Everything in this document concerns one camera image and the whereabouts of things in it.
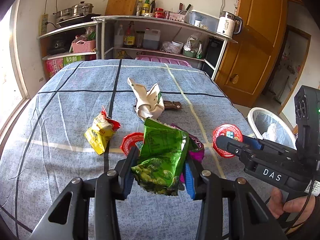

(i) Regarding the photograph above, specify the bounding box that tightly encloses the red round lid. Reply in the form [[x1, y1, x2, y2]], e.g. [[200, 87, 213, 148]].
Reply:
[[120, 132, 144, 156], [213, 124, 243, 159]]

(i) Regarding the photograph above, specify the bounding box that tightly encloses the green snack bag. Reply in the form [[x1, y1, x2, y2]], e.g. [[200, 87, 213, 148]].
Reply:
[[131, 118, 189, 196]]

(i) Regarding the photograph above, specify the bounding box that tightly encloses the white trash bin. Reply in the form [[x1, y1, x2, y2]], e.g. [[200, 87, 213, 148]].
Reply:
[[247, 107, 296, 149]]

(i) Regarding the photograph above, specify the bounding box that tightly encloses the right hand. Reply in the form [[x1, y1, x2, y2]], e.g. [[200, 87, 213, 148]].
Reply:
[[267, 187, 316, 223]]

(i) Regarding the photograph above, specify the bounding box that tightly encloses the magenta snack wrapper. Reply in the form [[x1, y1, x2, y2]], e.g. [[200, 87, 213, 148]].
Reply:
[[168, 123, 204, 187]]

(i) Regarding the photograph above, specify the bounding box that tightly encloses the wooden door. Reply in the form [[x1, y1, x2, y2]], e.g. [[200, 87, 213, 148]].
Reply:
[[215, 0, 287, 107]]

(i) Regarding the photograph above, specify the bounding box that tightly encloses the yellow red snack bag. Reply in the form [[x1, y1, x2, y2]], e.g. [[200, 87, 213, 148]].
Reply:
[[84, 106, 121, 155]]

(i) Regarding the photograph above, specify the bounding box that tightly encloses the brown chocolate wrapper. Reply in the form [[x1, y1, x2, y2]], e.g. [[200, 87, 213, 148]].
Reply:
[[163, 100, 182, 110]]

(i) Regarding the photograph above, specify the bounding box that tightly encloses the crumpled beige paper carton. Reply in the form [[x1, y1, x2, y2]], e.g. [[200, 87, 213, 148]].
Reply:
[[127, 77, 165, 121]]

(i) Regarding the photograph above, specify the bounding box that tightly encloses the white electric kettle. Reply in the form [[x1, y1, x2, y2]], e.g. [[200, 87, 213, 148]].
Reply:
[[216, 11, 243, 38]]

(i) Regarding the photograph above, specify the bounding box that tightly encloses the pink plastic tub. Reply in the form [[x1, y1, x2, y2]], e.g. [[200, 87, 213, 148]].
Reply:
[[135, 55, 192, 68]]

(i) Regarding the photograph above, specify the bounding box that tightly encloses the clear plastic storage box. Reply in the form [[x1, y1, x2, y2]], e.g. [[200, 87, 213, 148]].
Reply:
[[188, 10, 219, 33]]

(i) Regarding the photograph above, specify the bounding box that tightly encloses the white metal shelf unit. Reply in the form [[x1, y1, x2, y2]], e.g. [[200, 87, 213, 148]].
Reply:
[[93, 15, 236, 80]]

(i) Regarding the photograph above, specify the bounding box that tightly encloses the dark liquid jug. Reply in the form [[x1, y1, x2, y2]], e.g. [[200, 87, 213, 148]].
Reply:
[[143, 28, 161, 50]]

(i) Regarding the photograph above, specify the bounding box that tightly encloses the pink green cardboard box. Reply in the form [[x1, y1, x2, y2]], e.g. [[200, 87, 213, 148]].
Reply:
[[46, 55, 85, 78]]

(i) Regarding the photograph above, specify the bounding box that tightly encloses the red jar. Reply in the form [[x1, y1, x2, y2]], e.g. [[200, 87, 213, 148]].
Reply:
[[154, 8, 165, 19]]

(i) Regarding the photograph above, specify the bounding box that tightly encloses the pink woven basket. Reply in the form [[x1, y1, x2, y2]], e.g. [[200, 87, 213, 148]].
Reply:
[[72, 40, 96, 53]]

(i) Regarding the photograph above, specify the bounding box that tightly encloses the soy sauce bottle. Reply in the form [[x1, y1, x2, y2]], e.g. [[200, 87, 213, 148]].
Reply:
[[124, 21, 136, 48]]

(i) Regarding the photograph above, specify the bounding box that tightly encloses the wooden side shelf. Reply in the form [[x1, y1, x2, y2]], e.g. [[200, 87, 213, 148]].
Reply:
[[38, 21, 103, 80]]

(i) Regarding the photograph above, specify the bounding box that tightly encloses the wooden cutting board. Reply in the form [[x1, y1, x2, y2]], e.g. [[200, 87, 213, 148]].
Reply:
[[105, 0, 137, 16]]

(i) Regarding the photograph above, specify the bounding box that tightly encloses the power strip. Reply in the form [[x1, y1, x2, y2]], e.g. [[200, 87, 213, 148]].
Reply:
[[39, 14, 48, 36]]

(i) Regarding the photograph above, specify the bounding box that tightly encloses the steel steamer pot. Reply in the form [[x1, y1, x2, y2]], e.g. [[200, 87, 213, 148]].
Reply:
[[53, 1, 94, 25]]

